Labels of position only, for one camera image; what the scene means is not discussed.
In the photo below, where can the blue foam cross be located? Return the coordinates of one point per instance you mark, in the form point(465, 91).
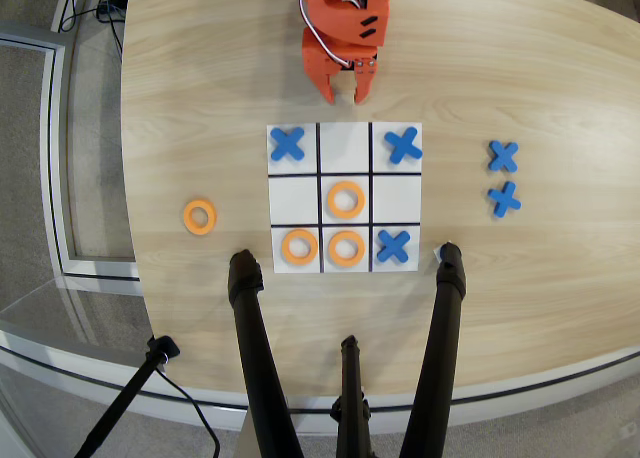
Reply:
point(504, 199)
point(393, 246)
point(287, 144)
point(503, 156)
point(404, 145)

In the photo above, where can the small white tag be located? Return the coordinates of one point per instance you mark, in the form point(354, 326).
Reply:
point(437, 252)

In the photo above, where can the grey metal frame panel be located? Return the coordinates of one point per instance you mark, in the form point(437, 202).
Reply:
point(52, 153)

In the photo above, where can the white tic-tac-toe board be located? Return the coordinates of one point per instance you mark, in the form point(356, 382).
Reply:
point(395, 198)

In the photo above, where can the thick black tripod leg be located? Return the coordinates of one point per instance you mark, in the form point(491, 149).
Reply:
point(437, 338)
point(255, 338)

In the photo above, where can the slim black stand pole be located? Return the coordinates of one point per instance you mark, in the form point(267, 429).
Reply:
point(125, 398)

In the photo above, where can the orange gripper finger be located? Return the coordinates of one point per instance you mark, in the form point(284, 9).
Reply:
point(366, 78)
point(315, 58)

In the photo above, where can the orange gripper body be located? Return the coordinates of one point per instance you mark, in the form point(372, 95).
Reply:
point(320, 64)

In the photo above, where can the thin black tripod leg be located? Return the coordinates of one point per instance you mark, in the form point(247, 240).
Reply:
point(351, 378)

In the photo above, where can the black camera tripod legs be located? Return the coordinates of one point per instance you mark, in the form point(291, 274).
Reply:
point(60, 363)

